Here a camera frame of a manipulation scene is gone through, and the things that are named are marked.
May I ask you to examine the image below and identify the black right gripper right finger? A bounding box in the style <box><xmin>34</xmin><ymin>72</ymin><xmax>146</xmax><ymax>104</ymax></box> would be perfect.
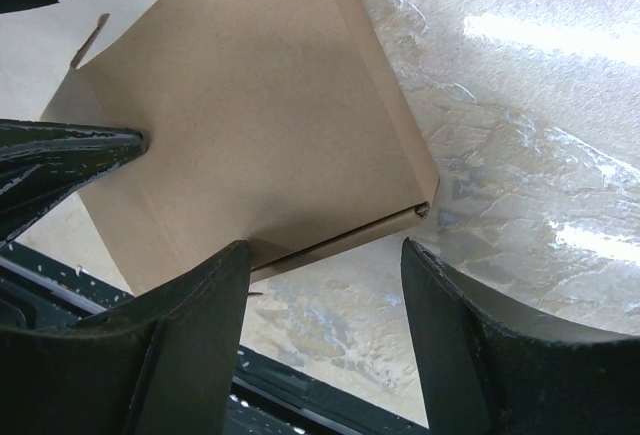
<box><xmin>401</xmin><ymin>239</ymin><xmax>639</xmax><ymax>434</ymax></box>

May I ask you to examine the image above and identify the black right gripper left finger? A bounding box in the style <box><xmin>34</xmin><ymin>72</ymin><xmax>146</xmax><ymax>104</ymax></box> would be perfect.
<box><xmin>1</xmin><ymin>241</ymin><xmax>251</xmax><ymax>434</ymax></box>

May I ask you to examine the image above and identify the cardboard box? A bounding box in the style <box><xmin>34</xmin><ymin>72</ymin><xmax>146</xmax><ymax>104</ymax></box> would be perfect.
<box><xmin>42</xmin><ymin>0</ymin><xmax>439</xmax><ymax>294</ymax></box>

